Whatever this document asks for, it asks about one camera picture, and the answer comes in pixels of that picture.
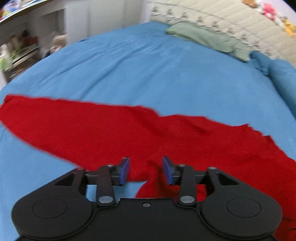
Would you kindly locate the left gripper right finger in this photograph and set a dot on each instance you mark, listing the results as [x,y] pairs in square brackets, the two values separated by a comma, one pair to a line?
[186,177]

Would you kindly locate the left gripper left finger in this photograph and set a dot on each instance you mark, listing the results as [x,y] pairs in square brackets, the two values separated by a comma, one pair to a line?
[105,178]

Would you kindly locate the red sweater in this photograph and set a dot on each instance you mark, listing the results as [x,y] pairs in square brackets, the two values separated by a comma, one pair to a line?
[91,135]

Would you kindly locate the blue bed sheet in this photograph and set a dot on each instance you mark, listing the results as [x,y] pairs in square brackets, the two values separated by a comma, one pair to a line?
[138,66]

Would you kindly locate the folded blue duvet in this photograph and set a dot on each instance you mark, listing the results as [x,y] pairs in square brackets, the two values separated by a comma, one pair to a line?
[281,73]

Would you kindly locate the green pillow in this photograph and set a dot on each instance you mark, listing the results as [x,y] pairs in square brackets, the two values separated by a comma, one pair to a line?
[218,41]

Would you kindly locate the white wardrobe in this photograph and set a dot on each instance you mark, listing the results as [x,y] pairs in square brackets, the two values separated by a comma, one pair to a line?
[84,19]

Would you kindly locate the cream quilted headboard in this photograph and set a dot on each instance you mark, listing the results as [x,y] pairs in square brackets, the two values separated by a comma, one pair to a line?
[232,17]

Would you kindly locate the white shelf unit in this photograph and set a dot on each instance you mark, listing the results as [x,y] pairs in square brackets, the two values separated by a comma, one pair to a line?
[30,32]

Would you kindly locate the yellow plush toy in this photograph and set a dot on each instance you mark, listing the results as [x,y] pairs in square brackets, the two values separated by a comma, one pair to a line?
[290,28]

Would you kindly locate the brown plush toy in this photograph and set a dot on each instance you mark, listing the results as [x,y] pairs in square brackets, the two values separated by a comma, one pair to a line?
[250,3]

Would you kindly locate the pink plush toy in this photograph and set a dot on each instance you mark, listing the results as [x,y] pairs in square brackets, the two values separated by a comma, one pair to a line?
[268,11]

